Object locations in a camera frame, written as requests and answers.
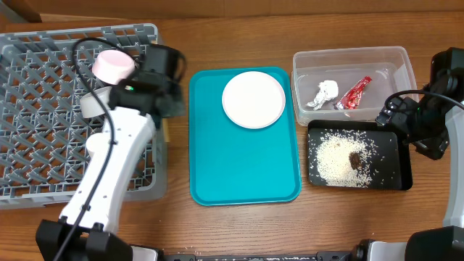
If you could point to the clear plastic waste bin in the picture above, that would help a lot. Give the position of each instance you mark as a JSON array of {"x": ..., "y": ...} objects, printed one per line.
[{"x": 389, "y": 68}]

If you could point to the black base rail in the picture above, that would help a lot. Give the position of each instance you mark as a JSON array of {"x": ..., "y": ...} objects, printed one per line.
[{"x": 319, "y": 256}]

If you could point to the pink bowl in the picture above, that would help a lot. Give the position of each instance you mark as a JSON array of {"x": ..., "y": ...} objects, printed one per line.
[{"x": 111, "y": 66}]

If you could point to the teal serving tray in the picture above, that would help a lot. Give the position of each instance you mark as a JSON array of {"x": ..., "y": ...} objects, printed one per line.
[{"x": 233, "y": 165}]

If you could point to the black waste tray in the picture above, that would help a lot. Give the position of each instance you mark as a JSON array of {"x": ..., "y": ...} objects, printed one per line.
[{"x": 394, "y": 165}]

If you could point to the brown food scrap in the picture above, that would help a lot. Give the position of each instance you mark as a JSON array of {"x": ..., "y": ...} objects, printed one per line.
[{"x": 355, "y": 160}]

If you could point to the white paper cup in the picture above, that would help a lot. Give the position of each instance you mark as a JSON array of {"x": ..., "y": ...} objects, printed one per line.
[{"x": 95, "y": 142}]

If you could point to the large white plate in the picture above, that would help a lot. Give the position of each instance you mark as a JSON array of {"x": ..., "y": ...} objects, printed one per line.
[{"x": 253, "y": 100}]

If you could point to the wooden chopstick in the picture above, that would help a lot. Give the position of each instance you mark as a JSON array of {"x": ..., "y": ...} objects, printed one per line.
[{"x": 165, "y": 128}]

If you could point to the red snack wrapper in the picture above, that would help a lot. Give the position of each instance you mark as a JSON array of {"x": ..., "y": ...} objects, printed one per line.
[{"x": 352, "y": 98}]

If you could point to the grey bowl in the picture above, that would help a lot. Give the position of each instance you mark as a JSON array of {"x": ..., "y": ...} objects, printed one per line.
[{"x": 89, "y": 105}]

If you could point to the white tissue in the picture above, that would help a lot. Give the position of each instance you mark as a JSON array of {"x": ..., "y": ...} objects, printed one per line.
[{"x": 328, "y": 90}]

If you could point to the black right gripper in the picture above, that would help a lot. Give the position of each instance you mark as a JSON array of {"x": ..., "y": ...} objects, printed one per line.
[{"x": 430, "y": 146}]

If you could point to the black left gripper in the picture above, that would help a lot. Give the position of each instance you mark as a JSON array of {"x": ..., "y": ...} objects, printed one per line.
[{"x": 180, "y": 101}]

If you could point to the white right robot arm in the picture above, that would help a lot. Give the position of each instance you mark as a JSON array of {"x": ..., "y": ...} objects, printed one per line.
[{"x": 446, "y": 242}]

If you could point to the grey dish rack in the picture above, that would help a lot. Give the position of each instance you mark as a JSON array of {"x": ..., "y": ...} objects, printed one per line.
[{"x": 43, "y": 132}]

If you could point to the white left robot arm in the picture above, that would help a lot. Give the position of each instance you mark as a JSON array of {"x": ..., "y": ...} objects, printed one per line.
[{"x": 87, "y": 226}]

